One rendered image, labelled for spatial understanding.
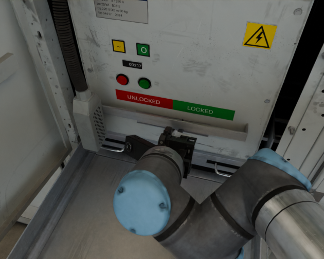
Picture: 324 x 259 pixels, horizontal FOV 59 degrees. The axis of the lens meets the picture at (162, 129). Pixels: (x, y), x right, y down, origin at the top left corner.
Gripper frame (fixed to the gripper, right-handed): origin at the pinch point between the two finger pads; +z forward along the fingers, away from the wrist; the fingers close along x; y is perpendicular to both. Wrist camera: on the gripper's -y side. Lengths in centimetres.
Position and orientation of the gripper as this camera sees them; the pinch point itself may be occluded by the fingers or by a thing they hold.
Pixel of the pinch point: (172, 135)
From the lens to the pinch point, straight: 77.2
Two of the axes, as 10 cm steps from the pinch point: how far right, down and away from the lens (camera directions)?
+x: 1.3, -9.5, -3.0
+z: 2.2, -2.6, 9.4
